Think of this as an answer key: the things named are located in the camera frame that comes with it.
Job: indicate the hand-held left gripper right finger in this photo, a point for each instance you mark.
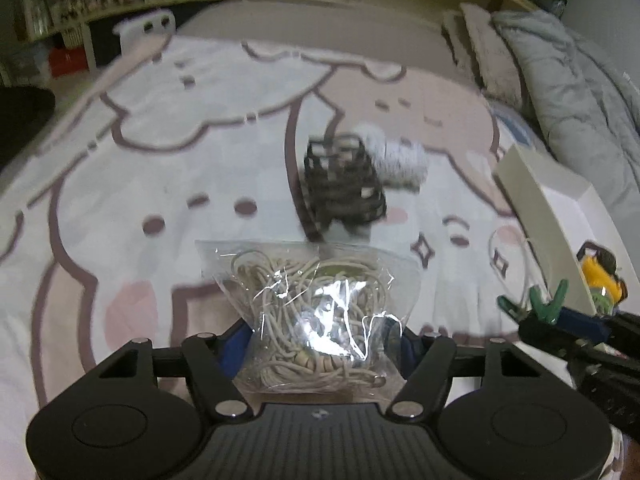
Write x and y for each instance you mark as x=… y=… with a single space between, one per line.
x=430 y=360

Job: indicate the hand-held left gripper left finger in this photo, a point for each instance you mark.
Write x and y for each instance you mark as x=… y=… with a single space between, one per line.
x=231 y=357

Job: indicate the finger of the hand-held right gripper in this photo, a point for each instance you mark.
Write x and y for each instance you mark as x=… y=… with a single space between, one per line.
x=585 y=324
x=550 y=337

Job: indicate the green clip with white loop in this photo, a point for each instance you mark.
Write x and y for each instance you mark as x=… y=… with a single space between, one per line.
x=547 y=307

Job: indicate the white cardboard box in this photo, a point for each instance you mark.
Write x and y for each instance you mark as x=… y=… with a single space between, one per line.
x=545 y=215

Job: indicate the printed cartoon blanket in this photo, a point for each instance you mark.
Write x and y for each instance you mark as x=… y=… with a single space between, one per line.
x=150 y=185

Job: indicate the dark brown mesh holder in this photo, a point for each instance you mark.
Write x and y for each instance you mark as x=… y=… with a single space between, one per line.
x=342 y=185

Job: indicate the white lace roll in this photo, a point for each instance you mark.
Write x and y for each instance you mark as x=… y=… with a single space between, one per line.
x=400 y=160

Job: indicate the grey quilt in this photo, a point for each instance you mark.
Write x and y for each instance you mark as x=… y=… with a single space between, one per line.
x=580 y=85

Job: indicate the beige fuzzy pillow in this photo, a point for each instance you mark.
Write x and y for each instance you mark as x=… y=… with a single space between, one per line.
x=492 y=55
x=457 y=42

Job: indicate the dark brown cushion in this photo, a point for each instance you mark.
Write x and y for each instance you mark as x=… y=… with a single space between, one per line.
x=22 y=120

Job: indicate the red box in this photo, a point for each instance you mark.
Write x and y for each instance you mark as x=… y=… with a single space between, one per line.
x=67 y=62

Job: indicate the white heater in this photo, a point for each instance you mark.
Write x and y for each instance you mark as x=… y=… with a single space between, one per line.
x=145 y=27

